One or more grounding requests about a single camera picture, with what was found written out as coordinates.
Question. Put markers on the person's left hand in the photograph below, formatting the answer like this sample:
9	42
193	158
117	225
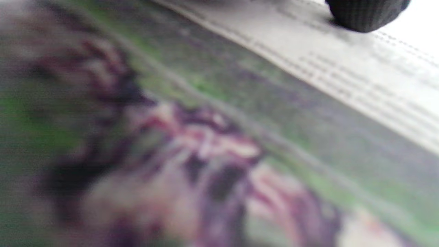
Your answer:
367	13

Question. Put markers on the printed newspaper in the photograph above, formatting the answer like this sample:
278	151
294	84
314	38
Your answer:
205	137

